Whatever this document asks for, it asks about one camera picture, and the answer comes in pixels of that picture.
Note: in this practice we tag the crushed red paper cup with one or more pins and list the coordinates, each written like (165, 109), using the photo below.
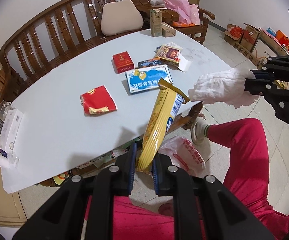
(97, 101)

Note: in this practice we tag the white tissue paper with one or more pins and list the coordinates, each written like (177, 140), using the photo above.
(226, 86)

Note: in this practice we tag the long white box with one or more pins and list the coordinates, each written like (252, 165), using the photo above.
(9, 132)

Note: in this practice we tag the small tan carton box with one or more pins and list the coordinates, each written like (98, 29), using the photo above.
(167, 30)

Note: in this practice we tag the red cigarette pack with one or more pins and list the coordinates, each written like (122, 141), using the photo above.
(123, 62)

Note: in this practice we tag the person's right leg red trousers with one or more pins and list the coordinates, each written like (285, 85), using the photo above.
(248, 173)

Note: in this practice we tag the yellow snack wrapper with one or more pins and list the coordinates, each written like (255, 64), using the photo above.
(168, 102)

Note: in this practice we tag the white blue small box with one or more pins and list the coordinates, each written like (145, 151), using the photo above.
(170, 44)

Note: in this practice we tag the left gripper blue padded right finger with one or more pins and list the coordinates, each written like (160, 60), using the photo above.
(154, 172)

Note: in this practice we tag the pink plastic bag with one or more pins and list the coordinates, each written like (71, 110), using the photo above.
(188, 13)

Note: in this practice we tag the wooden armchair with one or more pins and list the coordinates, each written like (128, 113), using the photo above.
(197, 32)

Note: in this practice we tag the brown patterned snack box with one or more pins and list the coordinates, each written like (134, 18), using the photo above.
(172, 56)

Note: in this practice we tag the beige right slipper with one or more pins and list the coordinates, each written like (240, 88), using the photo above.
(198, 129)

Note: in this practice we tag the white table with wooden frame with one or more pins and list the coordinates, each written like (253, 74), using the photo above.
(55, 135)

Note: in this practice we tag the glass mug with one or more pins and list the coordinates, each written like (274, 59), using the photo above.
(4, 108)

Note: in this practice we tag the white red plastic trash bag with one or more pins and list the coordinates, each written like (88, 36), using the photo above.
(184, 155)

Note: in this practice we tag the beige cushion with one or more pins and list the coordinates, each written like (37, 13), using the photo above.
(120, 17)

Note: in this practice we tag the cardboard boxes on floor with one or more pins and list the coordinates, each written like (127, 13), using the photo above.
(257, 44)

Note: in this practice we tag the wooden slatted bench sofa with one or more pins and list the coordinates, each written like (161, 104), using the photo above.
(56, 35)

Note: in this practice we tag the blue white medicine box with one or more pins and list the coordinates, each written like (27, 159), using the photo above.
(140, 80)

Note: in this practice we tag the tall green milk carton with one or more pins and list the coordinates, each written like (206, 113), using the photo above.
(155, 22)

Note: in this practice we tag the black orange gel-ball box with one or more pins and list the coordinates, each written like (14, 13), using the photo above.
(151, 62)

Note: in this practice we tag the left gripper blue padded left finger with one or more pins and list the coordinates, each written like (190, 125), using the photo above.
(132, 167)

